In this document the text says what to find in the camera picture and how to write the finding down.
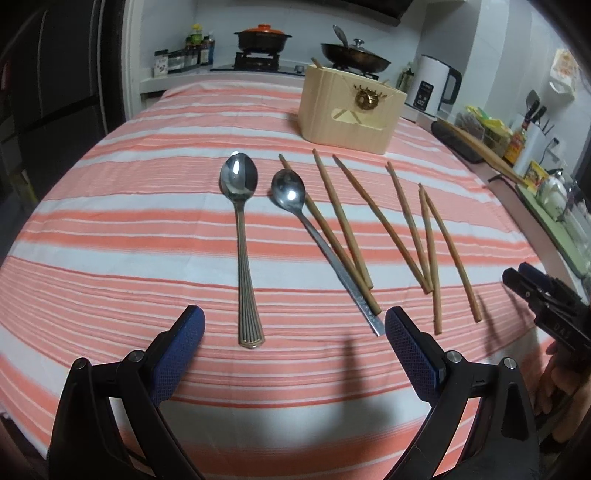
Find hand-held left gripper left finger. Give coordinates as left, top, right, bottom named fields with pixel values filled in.
left=47, top=305, right=206, bottom=480

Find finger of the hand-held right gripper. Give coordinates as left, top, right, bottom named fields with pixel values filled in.
left=502, top=267, right=556, bottom=320
left=518, top=262, right=581, bottom=302

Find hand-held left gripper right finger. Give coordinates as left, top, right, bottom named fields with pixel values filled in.
left=385, top=306, right=539, bottom=480

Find set of wooden chopsticks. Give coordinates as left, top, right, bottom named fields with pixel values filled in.
left=278, top=148, right=482, bottom=335

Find steel spoon with ribbed handle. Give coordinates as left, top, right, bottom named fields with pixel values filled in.
left=220, top=151, right=266, bottom=349

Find steel spoon with plain handle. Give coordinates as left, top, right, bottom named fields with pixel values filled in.
left=270, top=169, right=385, bottom=337

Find beige utensil holder box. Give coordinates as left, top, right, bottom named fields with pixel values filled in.
left=298, top=65, right=408, bottom=155

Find person's right hand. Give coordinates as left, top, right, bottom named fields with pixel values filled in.
left=534, top=343, right=591, bottom=445

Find green tea tray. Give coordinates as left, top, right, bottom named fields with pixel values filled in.
left=516, top=184, right=591, bottom=274

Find white teapot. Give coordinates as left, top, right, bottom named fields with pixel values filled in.
left=537, top=174, right=568, bottom=219

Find yellow printed box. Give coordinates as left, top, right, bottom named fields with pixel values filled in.
left=524, top=161, right=549, bottom=193

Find orange white striped tablecloth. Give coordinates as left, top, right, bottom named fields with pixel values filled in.
left=0, top=76, right=573, bottom=480

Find brown sauce bottle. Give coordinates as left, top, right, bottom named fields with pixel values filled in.
left=504, top=128, right=528, bottom=168

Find long wooden spatula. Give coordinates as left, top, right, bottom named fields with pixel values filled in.
left=436, top=117, right=528, bottom=186

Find white knife holder with knives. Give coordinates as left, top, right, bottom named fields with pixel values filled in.
left=512, top=89, right=556, bottom=172

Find black tray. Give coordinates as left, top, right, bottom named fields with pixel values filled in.
left=431, top=119, right=491, bottom=163

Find yellow snack packets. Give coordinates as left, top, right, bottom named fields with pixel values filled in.
left=464, top=105, right=514, bottom=141

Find white electric kettle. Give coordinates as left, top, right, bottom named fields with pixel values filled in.
left=410, top=54, right=463, bottom=117

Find black wok with glass lid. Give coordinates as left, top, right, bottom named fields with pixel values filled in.
left=320, top=39, right=391, bottom=73

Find black gas stove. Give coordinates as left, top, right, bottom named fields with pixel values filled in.
left=210, top=51, right=386, bottom=78

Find row of seasoning bottles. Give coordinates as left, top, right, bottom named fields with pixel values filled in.
left=168, top=24, right=216, bottom=72

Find dark refrigerator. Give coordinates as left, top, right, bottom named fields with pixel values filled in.
left=0, top=0, right=126, bottom=195

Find clay pot with orange lid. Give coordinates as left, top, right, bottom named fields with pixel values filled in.
left=233, top=24, right=293, bottom=53

